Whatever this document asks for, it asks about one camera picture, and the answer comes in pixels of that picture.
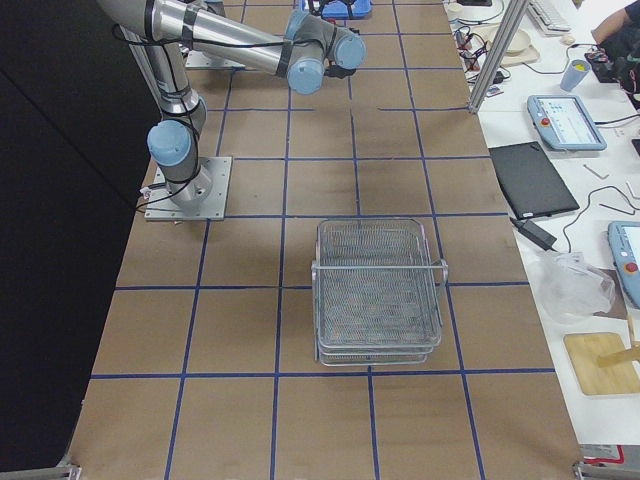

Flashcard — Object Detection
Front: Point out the blue cup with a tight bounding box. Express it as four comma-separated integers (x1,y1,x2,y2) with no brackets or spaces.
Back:
560,59,591,92

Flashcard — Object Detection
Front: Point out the wooden cutting board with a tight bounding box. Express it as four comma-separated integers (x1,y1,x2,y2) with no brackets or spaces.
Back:
563,332,639,396

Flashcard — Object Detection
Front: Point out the white paper cup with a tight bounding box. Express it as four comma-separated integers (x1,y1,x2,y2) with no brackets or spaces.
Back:
445,2,464,23

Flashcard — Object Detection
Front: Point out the teach pendant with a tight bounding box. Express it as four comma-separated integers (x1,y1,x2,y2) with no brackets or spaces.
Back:
526,95,607,151
607,221,640,309

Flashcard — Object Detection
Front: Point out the blue plastic tray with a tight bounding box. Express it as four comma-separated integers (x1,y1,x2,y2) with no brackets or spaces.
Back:
298,0,372,20

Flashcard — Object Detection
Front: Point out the black laptop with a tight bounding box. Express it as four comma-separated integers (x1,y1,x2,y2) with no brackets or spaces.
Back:
489,141,579,220

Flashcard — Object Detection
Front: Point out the black power adapter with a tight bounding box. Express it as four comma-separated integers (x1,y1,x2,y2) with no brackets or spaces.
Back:
510,218,557,251

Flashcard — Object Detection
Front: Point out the wire mesh shelf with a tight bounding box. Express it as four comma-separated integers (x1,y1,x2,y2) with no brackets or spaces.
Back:
311,218,448,366

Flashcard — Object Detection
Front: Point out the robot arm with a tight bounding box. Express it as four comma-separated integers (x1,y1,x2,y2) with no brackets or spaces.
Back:
99,0,366,221

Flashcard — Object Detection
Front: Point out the aluminium frame post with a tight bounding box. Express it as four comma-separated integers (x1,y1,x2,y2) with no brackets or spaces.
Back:
468,0,528,114

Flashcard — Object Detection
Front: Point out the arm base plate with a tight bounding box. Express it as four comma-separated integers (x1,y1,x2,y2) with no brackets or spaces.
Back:
185,50,245,70
144,156,233,221

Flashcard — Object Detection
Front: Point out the clear plastic bag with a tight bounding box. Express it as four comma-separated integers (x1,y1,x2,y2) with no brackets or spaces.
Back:
535,252,616,322

